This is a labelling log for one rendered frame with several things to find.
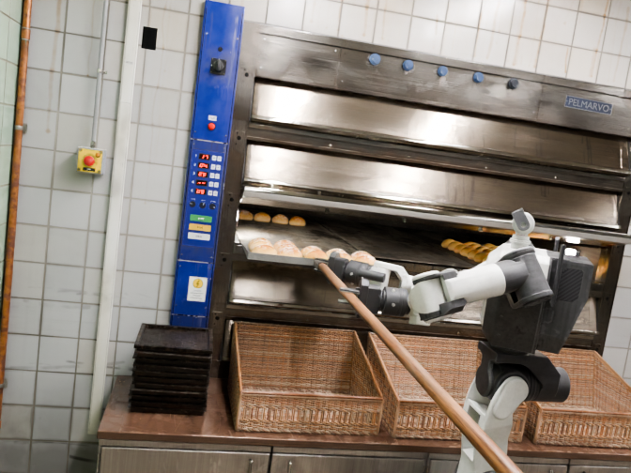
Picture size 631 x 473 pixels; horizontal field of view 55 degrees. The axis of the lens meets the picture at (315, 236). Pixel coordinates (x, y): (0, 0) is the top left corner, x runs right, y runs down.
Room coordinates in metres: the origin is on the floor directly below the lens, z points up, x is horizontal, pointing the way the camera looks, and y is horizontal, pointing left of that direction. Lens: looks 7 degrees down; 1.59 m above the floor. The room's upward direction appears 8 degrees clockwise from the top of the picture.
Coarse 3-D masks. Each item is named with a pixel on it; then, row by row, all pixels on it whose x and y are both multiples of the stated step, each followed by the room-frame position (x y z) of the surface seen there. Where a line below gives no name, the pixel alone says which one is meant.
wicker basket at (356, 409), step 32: (256, 352) 2.54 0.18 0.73; (288, 352) 2.58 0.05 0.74; (320, 352) 2.61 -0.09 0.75; (352, 352) 2.65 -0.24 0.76; (256, 384) 2.52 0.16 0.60; (320, 384) 2.58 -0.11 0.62; (352, 384) 2.58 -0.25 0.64; (256, 416) 2.23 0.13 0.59; (288, 416) 2.27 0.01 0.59; (320, 416) 2.31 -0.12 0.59; (352, 416) 2.20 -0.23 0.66
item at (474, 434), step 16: (336, 288) 1.97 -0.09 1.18; (352, 304) 1.76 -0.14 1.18; (368, 320) 1.60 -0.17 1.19; (384, 336) 1.46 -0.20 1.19; (400, 352) 1.35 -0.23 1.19; (416, 368) 1.25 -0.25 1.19; (432, 384) 1.16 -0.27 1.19; (448, 400) 1.09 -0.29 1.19; (448, 416) 1.06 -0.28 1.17; (464, 416) 1.03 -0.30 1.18; (464, 432) 1.00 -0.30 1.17; (480, 432) 0.97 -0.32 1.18; (480, 448) 0.94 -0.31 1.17; (496, 448) 0.92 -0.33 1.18; (496, 464) 0.89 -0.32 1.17; (512, 464) 0.87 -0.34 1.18
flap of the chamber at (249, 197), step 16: (256, 192) 2.45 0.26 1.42; (304, 208) 2.64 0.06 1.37; (320, 208) 2.59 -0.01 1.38; (336, 208) 2.54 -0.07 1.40; (352, 208) 2.53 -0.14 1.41; (368, 208) 2.55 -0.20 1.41; (384, 208) 2.56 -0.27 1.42; (432, 224) 2.77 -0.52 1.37; (448, 224) 2.72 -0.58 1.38; (464, 224) 2.67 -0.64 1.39; (480, 224) 2.65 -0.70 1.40; (496, 224) 2.66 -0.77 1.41; (512, 224) 2.68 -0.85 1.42; (560, 240) 2.92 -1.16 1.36; (576, 240) 2.86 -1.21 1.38; (592, 240) 2.81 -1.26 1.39; (608, 240) 2.77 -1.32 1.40; (624, 240) 2.79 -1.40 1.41
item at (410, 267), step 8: (240, 248) 2.59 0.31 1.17; (392, 264) 2.73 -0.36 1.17; (400, 264) 2.73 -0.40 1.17; (408, 264) 2.74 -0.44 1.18; (416, 264) 2.75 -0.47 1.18; (424, 264) 2.78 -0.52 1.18; (432, 264) 2.81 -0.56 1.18; (424, 272) 2.76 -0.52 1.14; (592, 288) 2.93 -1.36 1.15; (600, 288) 2.94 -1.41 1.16
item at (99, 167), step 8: (80, 152) 2.39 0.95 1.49; (88, 152) 2.39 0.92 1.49; (96, 152) 2.40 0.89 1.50; (104, 152) 2.42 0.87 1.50; (80, 160) 2.39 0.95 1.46; (96, 160) 2.40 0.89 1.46; (104, 160) 2.44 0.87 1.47; (80, 168) 2.39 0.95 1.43; (88, 168) 2.39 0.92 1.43; (96, 168) 2.40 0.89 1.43; (104, 168) 2.46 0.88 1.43
